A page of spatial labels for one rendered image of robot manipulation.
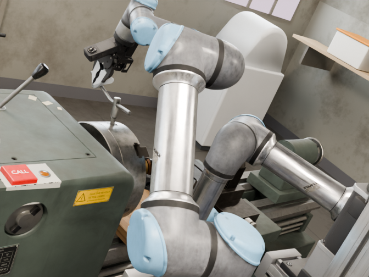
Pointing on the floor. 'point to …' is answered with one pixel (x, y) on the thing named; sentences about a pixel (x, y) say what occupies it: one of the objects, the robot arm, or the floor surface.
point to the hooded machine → (206, 124)
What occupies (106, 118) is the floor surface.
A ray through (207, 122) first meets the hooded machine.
